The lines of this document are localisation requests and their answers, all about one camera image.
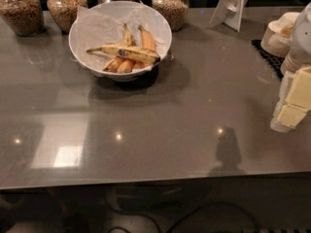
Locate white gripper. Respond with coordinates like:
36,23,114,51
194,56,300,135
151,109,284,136
270,66,311,133

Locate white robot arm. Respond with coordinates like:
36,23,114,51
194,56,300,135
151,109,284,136
270,3,311,133

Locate right orange banana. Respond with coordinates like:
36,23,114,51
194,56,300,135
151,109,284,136
133,25,156,69

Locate left lower banana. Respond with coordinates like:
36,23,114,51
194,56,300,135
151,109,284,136
104,24,135,74

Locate white bowl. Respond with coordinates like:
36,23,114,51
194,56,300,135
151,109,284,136
68,0,173,83

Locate white paper bowl liner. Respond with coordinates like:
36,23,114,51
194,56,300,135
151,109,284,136
75,2,171,75

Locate black rubber mat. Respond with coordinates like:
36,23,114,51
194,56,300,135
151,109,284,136
251,40,284,80

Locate stack of white paper bowls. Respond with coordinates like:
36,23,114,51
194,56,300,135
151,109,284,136
260,12,299,58

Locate white folded card stand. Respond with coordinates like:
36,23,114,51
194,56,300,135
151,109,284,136
209,0,248,32

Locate grain jar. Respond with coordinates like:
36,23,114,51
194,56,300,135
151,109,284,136
0,0,44,36
152,0,190,32
47,0,87,33

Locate far left grain jar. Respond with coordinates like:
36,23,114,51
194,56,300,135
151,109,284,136
0,0,44,36

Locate black cable under table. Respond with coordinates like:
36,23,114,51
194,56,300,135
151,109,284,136
103,184,263,233

